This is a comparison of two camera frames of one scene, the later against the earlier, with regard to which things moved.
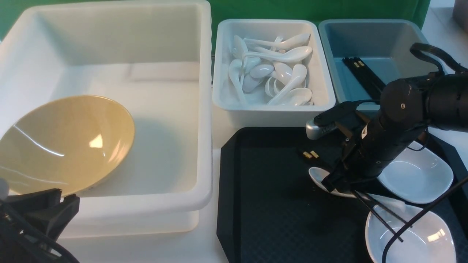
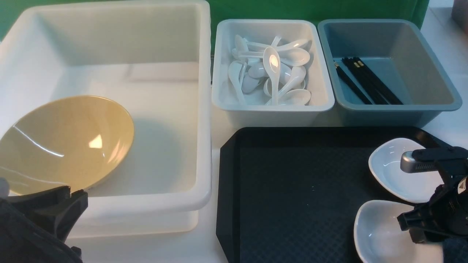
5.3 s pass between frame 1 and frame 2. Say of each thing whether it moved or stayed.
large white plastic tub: stayed
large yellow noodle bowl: stayed
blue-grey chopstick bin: stayed
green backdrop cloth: stayed
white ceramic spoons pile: stayed
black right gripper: moved
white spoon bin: stayed
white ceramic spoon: moved
